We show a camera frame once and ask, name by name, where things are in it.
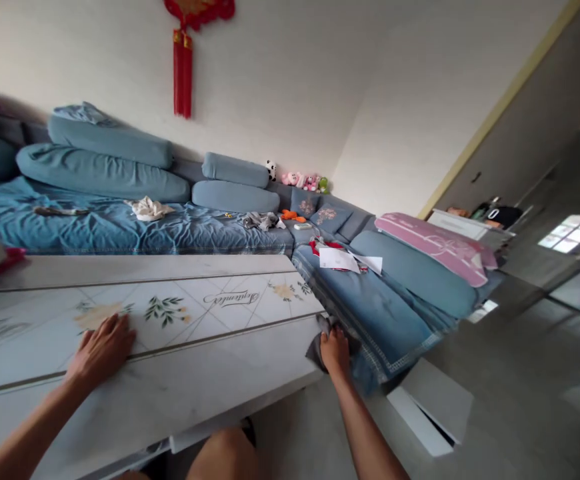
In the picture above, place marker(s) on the crumpled blue cloth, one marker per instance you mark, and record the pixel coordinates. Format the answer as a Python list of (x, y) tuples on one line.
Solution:
[(82, 113)]

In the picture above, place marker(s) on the red knot wall hanging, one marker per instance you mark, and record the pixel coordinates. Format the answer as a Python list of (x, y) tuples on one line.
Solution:
[(184, 60)]

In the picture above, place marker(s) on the short blue bolster cushion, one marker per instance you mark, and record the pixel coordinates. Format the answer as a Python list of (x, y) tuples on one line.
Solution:
[(235, 170)]

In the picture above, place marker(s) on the pink folded blanket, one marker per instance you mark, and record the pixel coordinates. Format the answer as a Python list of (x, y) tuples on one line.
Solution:
[(440, 245)]

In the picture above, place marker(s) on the oval blue bolster cushion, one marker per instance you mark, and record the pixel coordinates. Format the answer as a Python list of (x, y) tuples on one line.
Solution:
[(235, 196)]

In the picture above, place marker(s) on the grey patterned strip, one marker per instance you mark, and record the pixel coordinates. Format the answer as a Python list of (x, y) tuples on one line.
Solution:
[(60, 210)]

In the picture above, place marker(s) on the grey wiping cloth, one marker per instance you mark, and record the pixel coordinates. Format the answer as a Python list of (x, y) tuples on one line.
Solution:
[(315, 350)]

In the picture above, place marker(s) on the blue embroidered throw cushion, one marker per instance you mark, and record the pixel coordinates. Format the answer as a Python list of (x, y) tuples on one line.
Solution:
[(332, 216), (306, 202)]

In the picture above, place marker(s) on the white open drawer box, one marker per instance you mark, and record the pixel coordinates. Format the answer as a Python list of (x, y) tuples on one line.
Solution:
[(430, 410)]

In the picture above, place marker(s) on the green plush toy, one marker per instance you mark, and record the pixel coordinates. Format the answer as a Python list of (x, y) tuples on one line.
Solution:
[(324, 185)]

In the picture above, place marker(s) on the white paper sheet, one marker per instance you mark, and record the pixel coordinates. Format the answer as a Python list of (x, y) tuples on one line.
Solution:
[(370, 262), (337, 259)]

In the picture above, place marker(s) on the orange toy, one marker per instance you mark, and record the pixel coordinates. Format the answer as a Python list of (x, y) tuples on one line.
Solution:
[(293, 216)]

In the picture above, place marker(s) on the white remote control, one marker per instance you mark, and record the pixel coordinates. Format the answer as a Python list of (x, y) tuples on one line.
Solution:
[(303, 226)]

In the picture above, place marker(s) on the red cloth item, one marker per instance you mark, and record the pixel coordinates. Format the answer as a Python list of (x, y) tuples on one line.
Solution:
[(322, 244)]

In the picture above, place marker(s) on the person's left hand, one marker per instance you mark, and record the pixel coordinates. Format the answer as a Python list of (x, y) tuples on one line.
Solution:
[(101, 350)]

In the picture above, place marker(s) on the long blue bolster cushion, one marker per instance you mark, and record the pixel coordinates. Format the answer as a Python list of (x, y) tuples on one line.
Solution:
[(115, 142)]

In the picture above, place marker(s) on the large blue bolster cushion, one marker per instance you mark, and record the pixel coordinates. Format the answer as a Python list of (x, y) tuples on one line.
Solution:
[(100, 172)]

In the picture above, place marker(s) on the crumpled grey garment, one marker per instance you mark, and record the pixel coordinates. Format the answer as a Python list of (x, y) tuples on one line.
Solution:
[(262, 220)]

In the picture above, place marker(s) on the person's right hand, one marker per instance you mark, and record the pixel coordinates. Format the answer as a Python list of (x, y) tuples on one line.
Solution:
[(335, 350)]

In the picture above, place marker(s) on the wide blue seat cushion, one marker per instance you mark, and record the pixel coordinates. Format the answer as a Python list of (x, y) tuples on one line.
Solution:
[(410, 272)]

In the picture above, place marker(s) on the blue corner sofa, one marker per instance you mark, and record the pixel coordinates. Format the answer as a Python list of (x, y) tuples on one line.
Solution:
[(210, 235)]

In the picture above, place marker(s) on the pink plush toy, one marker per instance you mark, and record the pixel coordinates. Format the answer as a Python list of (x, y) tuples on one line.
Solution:
[(301, 181)]

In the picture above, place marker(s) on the person's right fingers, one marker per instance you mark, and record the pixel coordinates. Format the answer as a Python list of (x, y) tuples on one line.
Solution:
[(334, 334)]

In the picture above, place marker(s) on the person's legs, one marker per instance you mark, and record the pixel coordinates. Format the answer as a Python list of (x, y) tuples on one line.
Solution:
[(217, 455)]

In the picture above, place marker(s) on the crumpled white cloth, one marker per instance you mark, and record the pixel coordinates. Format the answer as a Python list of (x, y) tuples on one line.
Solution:
[(149, 208)]

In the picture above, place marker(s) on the person's left fingers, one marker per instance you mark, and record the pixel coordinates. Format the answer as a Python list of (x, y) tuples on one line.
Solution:
[(116, 329)]

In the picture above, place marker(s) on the white cabinet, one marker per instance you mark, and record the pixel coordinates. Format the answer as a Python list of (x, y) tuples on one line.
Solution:
[(470, 227)]

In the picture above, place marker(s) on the black bag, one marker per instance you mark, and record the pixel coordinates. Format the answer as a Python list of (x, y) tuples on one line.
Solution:
[(504, 216)]

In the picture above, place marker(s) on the white floral coffee table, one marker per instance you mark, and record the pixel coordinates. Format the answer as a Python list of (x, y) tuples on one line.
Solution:
[(180, 330)]

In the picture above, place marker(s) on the panda plush toy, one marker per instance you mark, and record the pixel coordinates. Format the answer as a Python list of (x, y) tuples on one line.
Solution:
[(271, 171)]

